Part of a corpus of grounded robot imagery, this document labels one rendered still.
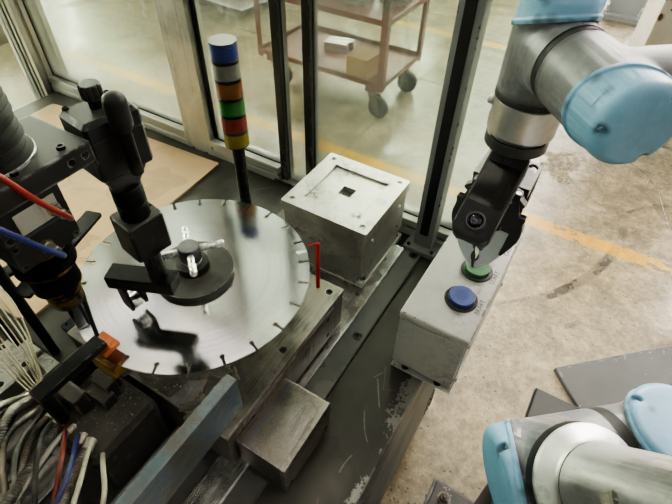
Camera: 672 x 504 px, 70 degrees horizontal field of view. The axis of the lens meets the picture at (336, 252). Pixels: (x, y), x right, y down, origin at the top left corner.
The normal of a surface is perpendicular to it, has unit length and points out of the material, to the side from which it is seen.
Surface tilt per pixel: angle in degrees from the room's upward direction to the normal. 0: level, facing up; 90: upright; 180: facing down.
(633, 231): 0
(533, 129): 90
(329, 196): 0
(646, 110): 88
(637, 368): 0
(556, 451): 30
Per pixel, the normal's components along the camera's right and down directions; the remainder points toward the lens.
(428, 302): 0.02, -0.70
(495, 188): -0.24, -0.26
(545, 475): -0.62, -0.31
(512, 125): -0.59, 0.56
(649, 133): 0.17, 0.71
